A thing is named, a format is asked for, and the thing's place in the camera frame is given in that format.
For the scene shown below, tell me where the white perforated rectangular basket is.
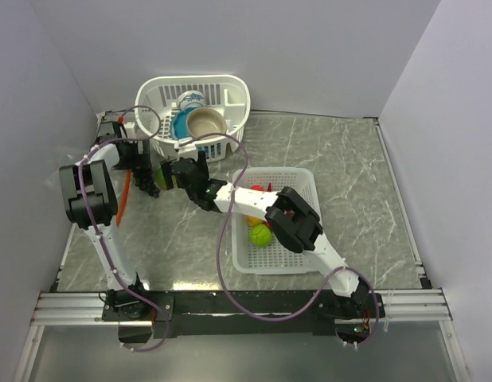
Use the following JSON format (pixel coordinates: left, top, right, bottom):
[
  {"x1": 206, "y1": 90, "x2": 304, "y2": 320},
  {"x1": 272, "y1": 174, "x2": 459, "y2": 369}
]
[{"x1": 230, "y1": 167, "x2": 320, "y2": 275}]

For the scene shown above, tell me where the beige ceramic bowl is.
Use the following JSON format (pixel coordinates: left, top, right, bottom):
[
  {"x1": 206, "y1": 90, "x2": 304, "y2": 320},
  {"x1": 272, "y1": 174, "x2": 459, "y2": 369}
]
[{"x1": 186, "y1": 107, "x2": 227, "y2": 138}]

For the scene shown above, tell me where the green fake lime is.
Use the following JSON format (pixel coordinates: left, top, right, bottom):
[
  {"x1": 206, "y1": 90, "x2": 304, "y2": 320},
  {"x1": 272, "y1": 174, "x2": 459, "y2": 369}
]
[{"x1": 249, "y1": 224, "x2": 272, "y2": 247}]

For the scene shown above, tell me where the blue floral white bowl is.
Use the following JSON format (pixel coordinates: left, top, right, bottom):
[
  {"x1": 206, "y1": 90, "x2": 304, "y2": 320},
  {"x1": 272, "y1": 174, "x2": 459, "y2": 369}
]
[{"x1": 177, "y1": 90, "x2": 207, "y2": 111}]

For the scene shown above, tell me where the clear zip top bag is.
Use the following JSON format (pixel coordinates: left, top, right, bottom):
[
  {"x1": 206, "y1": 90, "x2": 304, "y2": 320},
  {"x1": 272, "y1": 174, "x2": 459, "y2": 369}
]
[{"x1": 46, "y1": 142, "x2": 134, "y2": 228}]

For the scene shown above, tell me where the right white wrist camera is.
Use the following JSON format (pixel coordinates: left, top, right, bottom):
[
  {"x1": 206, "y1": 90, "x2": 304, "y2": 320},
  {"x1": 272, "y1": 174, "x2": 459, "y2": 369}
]
[{"x1": 174, "y1": 138, "x2": 198, "y2": 154}]

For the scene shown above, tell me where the aluminium frame rail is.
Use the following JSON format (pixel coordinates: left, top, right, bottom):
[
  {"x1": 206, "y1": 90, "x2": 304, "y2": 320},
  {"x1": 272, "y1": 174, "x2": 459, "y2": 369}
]
[{"x1": 31, "y1": 290, "x2": 451, "y2": 326}]

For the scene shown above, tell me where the white round dish rack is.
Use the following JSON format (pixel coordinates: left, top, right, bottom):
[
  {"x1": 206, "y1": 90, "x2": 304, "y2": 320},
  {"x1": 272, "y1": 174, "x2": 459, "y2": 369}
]
[{"x1": 135, "y1": 75, "x2": 251, "y2": 158}]

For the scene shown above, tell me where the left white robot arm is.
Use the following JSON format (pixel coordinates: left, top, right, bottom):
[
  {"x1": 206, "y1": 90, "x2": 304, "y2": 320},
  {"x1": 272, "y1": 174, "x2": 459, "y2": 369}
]
[{"x1": 58, "y1": 120, "x2": 151, "y2": 320}]

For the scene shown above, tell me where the yellow fake lemon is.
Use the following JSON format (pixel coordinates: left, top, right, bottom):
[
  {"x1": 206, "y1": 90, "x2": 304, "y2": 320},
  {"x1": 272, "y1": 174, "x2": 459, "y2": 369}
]
[{"x1": 247, "y1": 216, "x2": 263, "y2": 227}]

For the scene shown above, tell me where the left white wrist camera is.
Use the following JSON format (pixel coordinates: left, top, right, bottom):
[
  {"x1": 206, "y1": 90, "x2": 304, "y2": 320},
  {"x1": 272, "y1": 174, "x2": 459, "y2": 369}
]
[{"x1": 123, "y1": 122, "x2": 136, "y2": 139}]

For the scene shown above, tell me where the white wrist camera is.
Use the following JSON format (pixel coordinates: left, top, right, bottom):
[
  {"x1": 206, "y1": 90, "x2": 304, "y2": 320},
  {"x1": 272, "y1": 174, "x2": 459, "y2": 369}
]
[
  {"x1": 174, "y1": 138, "x2": 198, "y2": 154},
  {"x1": 123, "y1": 122, "x2": 136, "y2": 139}
]

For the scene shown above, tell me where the green yellow fake mango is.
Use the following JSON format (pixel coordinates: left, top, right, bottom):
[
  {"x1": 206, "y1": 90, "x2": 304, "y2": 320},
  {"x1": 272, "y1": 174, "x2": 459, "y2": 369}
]
[{"x1": 154, "y1": 168, "x2": 177, "y2": 190}]

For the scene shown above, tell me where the blue scalloped plate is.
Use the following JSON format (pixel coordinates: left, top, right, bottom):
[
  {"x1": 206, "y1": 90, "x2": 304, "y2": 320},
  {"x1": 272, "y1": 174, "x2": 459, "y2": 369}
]
[{"x1": 170, "y1": 111, "x2": 190, "y2": 140}]

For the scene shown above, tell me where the dark fake grapes bunch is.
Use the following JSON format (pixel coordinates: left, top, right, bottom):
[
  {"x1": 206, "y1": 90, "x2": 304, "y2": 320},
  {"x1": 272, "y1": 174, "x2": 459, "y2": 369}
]
[{"x1": 132, "y1": 167, "x2": 160, "y2": 198}]

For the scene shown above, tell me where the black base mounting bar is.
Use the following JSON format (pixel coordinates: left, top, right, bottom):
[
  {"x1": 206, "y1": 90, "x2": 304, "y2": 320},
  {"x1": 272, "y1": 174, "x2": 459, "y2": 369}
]
[{"x1": 101, "y1": 290, "x2": 386, "y2": 344}]

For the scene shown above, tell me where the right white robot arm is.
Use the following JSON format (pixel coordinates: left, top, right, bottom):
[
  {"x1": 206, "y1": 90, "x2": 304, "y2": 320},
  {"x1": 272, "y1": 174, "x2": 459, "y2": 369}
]
[{"x1": 161, "y1": 152, "x2": 379, "y2": 318}]

